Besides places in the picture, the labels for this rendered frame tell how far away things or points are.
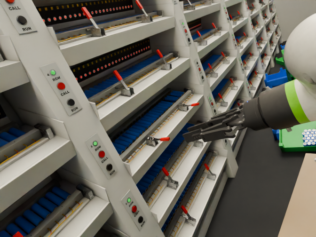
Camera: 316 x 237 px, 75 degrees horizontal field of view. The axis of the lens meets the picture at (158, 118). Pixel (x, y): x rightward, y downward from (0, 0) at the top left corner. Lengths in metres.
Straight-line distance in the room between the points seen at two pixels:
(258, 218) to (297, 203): 0.50
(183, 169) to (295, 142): 0.79
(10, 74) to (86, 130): 0.20
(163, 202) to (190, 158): 0.25
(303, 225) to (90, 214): 0.49
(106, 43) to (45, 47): 0.19
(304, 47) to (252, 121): 0.21
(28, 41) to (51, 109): 0.15
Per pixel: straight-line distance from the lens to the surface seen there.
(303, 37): 0.36
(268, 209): 1.14
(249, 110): 0.51
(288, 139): 1.48
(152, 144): 0.73
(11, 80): 0.52
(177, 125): 0.84
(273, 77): 2.43
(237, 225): 1.11
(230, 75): 1.76
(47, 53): 0.55
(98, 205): 0.60
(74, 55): 0.59
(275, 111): 0.49
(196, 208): 1.00
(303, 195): 0.65
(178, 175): 0.87
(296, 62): 0.37
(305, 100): 0.47
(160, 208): 0.78
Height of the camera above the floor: 0.84
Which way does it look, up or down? 18 degrees down
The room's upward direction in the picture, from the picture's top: 25 degrees counter-clockwise
